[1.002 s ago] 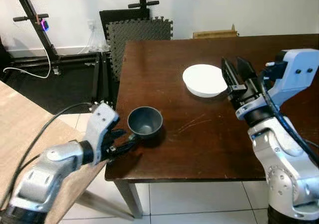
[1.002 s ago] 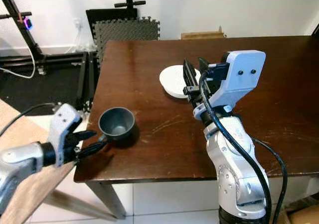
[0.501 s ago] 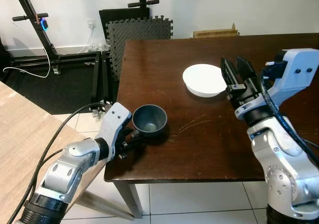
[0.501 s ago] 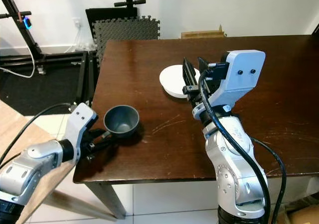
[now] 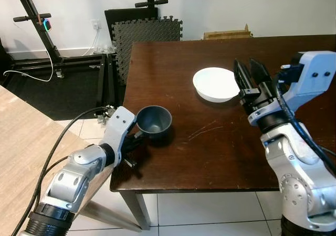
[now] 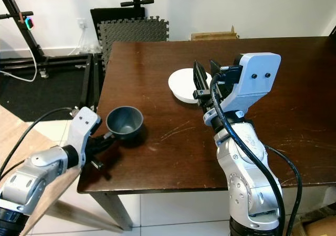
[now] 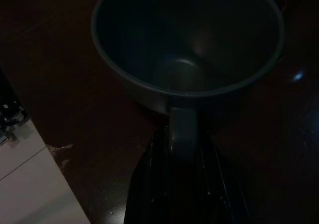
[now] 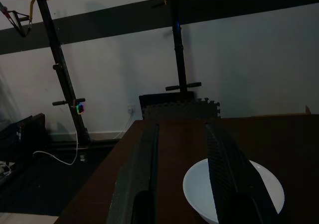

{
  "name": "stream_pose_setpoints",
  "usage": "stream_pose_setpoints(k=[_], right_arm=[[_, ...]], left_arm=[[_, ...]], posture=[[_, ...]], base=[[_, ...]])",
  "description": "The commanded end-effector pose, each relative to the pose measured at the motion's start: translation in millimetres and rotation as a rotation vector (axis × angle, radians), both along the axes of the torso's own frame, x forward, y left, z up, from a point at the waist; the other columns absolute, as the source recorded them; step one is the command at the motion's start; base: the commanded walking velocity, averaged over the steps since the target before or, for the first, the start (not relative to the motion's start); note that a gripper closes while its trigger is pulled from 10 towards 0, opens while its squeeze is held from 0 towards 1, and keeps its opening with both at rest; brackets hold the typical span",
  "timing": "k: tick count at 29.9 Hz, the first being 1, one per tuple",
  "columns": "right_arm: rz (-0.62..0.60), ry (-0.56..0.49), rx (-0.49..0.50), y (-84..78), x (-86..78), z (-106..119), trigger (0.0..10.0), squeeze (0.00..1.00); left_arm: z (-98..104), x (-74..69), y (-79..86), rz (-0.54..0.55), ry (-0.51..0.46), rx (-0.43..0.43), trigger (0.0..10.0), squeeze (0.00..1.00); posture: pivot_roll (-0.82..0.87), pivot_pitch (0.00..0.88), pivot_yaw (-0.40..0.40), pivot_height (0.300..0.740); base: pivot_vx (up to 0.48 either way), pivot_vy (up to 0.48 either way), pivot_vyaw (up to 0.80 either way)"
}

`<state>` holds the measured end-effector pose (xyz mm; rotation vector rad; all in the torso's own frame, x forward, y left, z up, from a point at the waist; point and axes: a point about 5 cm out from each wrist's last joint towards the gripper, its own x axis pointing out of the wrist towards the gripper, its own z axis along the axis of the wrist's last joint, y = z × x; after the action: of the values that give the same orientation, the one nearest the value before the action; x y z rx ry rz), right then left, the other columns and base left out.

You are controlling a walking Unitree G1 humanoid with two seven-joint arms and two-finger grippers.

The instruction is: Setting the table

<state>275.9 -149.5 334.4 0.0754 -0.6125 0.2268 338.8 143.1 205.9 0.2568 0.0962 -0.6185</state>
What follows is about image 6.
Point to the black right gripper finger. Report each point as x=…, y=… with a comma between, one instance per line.
x=215, y=73
x=200, y=76

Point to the grey plastic cup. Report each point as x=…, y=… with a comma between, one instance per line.
x=124, y=121

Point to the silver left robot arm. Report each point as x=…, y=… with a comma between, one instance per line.
x=31, y=181

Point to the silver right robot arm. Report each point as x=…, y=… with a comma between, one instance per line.
x=249, y=178

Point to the white bowl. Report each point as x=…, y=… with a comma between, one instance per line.
x=181, y=85

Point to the dark brown wooden table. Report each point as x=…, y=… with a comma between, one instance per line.
x=168, y=152

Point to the black floor mat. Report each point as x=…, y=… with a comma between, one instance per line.
x=42, y=94

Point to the grey foam puzzle mat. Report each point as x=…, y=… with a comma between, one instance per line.
x=131, y=39

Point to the black flat board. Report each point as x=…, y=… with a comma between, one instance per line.
x=110, y=14

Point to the black metal exercise rack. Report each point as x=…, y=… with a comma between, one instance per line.
x=31, y=34

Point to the colourful band on rack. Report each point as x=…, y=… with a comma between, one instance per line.
x=29, y=22

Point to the brown cardboard box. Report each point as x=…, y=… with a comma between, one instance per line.
x=317, y=226

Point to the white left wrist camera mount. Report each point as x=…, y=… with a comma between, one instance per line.
x=86, y=126

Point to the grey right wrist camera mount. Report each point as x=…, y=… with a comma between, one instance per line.
x=257, y=76

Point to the white wall socket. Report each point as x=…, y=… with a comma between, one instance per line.
x=81, y=24

